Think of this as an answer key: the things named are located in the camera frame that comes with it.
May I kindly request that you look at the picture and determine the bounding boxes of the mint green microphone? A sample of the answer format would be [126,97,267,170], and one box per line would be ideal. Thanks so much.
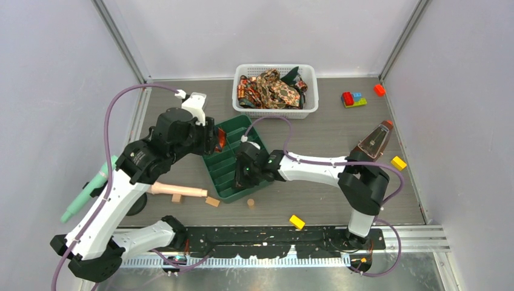
[60,162,108,223]

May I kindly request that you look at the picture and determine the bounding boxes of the white plastic basket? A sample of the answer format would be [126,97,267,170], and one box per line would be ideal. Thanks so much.
[232,64,319,119]

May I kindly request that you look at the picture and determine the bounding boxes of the yellow toy brick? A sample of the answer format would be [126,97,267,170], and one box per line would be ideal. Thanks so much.
[390,156,407,171]
[289,215,305,230]

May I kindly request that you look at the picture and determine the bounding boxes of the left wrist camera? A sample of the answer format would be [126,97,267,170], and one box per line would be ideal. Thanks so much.
[175,90,207,126]

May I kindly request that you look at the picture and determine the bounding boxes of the small wooden block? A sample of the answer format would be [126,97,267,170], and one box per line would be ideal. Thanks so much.
[205,196,221,207]

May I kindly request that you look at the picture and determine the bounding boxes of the black microphone stand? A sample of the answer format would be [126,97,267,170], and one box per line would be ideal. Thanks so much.
[126,193,148,216]

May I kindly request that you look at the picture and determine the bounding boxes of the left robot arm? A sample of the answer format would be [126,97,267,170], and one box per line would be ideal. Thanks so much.
[50,108,227,283]

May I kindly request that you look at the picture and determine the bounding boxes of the orange navy striped tie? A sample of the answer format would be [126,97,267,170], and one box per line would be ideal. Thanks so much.
[215,127,227,153]

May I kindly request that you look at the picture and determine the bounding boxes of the small wooden cube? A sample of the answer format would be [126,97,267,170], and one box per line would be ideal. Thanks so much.
[172,194,184,204]

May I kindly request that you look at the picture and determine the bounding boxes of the stacked lego bricks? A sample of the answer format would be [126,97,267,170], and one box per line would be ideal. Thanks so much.
[341,92,367,108]

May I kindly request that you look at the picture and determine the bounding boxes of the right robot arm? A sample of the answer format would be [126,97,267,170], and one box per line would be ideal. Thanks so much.
[233,142,390,249]

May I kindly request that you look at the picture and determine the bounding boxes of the red toy brick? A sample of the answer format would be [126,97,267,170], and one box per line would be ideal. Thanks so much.
[373,84,386,97]

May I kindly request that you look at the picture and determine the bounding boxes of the brown wooden metronome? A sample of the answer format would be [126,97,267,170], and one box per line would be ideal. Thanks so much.
[349,120,393,162]

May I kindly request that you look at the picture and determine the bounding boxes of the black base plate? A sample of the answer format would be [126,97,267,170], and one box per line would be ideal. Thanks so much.
[158,226,386,259]

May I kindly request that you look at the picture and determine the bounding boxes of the wooden cylinder peg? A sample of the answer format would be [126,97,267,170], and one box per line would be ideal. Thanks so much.
[147,182,208,197]

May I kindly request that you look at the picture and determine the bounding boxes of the green compartment tray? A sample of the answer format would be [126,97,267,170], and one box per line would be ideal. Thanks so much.
[202,115,271,204]

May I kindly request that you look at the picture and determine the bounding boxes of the floral patterned tie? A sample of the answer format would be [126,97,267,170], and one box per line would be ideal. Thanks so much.
[236,69,309,110]

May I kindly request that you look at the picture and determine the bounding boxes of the small round wooden disc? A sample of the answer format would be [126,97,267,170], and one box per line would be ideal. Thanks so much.
[247,199,255,209]

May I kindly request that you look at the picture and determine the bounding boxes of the dark green tie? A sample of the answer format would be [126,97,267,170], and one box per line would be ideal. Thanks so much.
[281,66,299,85]

